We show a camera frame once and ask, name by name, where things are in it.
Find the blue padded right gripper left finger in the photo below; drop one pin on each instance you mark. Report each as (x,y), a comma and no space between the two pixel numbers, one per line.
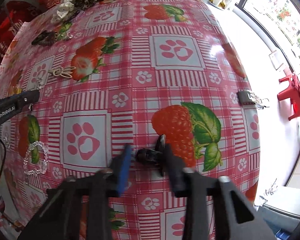
(107,184)

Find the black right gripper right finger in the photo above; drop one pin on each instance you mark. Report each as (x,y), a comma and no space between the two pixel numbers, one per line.
(234,216)

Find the small black claw clip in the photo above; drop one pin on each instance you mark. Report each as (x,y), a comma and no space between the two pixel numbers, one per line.
(153,157)

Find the beige rabbit hair clip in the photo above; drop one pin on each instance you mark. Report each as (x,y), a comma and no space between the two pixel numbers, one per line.
(65,72)

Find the red bed cover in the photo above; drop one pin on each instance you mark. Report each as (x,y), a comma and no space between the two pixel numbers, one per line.
(12,16)

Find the small silver earring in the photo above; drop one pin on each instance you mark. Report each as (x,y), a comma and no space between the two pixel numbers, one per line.
(68,36)

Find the right tablecloth clamp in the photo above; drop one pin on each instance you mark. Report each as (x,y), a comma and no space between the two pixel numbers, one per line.
(247,97)

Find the white dotted scrunchie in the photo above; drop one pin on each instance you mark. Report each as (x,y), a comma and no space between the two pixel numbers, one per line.
(64,11)

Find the pink strawberry tablecloth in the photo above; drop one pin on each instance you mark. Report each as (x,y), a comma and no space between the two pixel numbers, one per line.
(143,68)

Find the red plastic stool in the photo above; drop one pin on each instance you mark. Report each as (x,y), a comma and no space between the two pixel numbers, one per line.
(292,92)

